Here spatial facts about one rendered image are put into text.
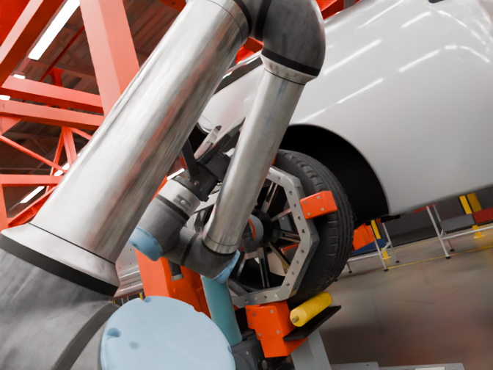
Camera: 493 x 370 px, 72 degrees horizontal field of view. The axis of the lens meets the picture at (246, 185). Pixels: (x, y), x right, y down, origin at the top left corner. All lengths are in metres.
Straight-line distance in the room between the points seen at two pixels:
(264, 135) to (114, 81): 1.25
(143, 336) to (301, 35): 0.49
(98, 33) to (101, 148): 1.58
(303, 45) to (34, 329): 0.54
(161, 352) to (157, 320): 0.04
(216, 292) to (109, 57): 1.23
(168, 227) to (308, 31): 0.46
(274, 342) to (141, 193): 0.96
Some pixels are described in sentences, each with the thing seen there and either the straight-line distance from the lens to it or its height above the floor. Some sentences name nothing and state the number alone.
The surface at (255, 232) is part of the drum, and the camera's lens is 1.25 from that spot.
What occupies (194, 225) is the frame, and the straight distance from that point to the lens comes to 1.46.
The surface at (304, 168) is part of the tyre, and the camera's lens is 1.25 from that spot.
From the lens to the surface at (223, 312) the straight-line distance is 1.27.
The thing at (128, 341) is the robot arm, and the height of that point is 0.71.
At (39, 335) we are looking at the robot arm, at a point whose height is 0.74.
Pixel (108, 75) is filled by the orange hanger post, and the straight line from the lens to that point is 1.87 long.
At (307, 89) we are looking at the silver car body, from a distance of 1.70.
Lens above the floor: 0.76
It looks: 11 degrees up
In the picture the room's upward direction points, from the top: 17 degrees counter-clockwise
